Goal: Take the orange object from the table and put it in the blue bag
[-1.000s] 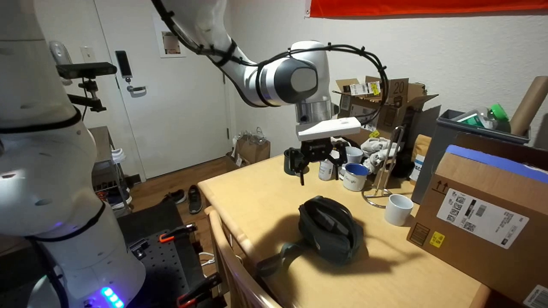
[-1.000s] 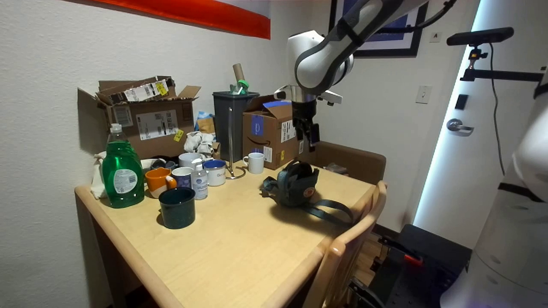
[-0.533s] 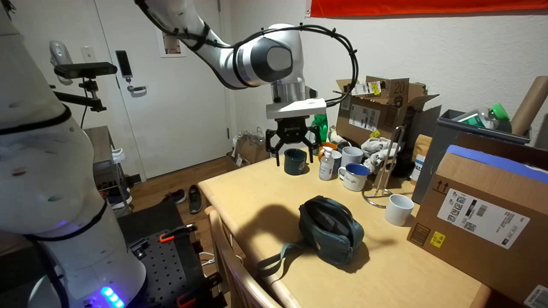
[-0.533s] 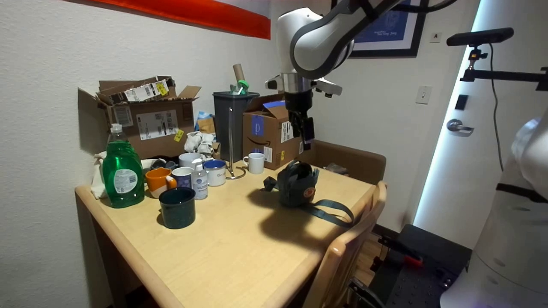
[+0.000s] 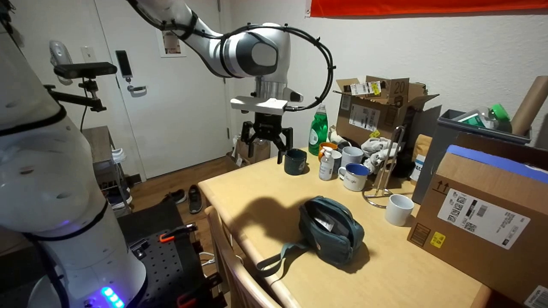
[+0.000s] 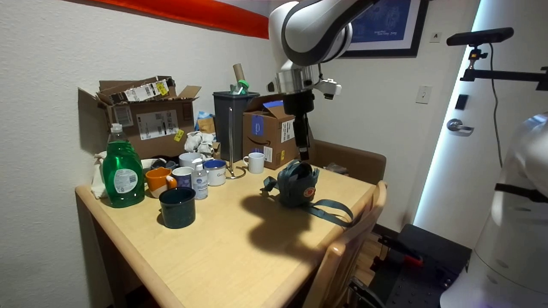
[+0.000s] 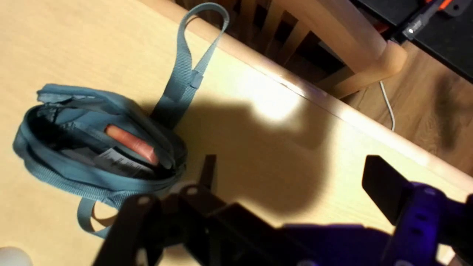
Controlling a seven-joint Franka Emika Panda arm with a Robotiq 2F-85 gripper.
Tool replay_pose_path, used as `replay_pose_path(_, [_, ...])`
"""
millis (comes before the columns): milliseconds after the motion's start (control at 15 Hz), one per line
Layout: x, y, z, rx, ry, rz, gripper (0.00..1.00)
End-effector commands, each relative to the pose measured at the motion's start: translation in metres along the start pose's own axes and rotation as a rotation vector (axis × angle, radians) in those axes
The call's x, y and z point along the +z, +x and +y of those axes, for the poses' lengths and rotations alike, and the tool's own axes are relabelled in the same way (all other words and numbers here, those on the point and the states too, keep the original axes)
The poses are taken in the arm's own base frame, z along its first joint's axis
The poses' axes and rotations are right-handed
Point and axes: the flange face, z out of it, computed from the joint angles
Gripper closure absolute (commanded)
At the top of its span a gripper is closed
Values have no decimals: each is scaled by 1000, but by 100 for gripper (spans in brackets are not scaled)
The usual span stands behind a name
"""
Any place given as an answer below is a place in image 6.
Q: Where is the black camera on stand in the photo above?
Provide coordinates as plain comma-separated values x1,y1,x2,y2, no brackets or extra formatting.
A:
446,26,548,94

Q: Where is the red handled tool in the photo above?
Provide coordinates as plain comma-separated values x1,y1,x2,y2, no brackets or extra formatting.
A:
379,234,429,269

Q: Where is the metal wire stand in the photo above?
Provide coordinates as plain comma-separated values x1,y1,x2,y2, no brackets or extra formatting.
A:
225,101,249,180

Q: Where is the printed white mug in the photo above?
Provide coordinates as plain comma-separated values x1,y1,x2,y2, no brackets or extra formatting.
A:
170,164,196,192

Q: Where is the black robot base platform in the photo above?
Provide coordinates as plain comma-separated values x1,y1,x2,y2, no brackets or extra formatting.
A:
370,222,473,308

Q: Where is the clear small bottle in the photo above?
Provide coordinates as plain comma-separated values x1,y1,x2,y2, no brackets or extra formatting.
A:
191,157,211,202

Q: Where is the plain white mug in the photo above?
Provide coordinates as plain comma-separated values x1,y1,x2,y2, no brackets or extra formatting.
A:
242,151,268,176

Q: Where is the red wall banner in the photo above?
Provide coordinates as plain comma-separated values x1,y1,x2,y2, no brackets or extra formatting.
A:
64,0,271,41

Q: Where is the orange mug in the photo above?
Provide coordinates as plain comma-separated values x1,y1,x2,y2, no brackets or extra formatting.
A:
144,166,180,198

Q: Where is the green dish soap bottle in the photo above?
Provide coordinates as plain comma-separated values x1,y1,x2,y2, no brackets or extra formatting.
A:
100,121,148,209

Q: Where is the closed cardboard box blue tape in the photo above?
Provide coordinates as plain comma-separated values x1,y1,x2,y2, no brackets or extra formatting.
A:
242,91,300,171

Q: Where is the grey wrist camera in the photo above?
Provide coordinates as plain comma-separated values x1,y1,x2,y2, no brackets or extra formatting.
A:
312,77,345,103

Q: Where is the dark grey trash bin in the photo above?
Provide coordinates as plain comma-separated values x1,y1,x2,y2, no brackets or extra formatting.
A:
211,89,263,164

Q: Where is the open cardboard box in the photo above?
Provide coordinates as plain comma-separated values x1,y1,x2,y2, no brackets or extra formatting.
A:
78,74,204,161

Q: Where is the white wall light switch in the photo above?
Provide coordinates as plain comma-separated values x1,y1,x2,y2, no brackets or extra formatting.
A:
415,84,434,106

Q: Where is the silver door handle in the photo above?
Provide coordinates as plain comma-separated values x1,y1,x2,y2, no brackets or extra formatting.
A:
446,116,477,139

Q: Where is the white mug blue rim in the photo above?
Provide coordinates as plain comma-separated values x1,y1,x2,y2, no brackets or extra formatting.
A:
201,157,230,188

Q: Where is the framed blue picture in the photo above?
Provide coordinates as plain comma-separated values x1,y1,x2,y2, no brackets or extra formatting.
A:
341,0,432,60

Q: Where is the wooden chair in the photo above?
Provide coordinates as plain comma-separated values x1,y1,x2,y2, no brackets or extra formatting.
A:
302,180,389,308

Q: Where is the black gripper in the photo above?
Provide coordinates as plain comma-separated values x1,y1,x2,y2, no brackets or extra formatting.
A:
283,89,317,154

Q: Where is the white door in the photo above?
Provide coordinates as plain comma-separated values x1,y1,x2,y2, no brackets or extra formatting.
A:
413,0,548,248

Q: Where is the dark green mug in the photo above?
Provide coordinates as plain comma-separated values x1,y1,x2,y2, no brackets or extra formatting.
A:
158,187,199,231

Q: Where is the cardboard tube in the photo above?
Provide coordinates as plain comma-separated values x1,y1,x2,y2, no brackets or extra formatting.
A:
230,62,249,87

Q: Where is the white crumpled cloth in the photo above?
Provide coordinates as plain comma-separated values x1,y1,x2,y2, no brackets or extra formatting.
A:
182,130,223,157

